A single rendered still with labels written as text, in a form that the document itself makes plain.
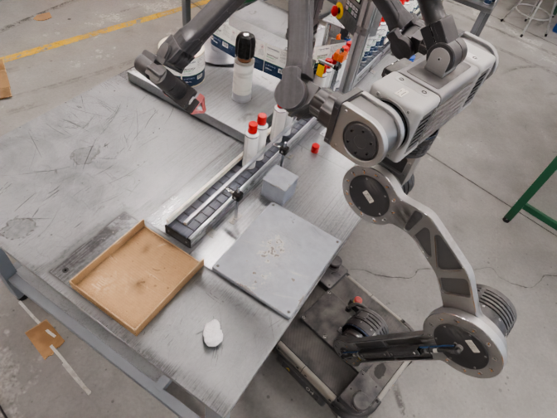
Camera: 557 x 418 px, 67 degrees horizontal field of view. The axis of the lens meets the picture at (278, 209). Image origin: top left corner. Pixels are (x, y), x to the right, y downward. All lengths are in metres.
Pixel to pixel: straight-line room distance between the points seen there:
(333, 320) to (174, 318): 0.91
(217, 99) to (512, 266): 2.07
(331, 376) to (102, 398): 1.00
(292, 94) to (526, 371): 2.08
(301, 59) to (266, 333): 0.77
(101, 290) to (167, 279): 0.19
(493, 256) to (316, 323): 1.42
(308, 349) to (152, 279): 0.85
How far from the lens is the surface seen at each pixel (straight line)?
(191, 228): 1.42
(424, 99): 0.97
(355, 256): 2.56
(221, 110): 1.88
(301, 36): 1.05
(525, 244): 3.21
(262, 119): 1.53
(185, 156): 1.73
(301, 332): 1.97
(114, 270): 1.41
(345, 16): 1.73
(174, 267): 1.39
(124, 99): 2.03
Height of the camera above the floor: 2.01
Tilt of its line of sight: 49 degrees down
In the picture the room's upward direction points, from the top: 12 degrees clockwise
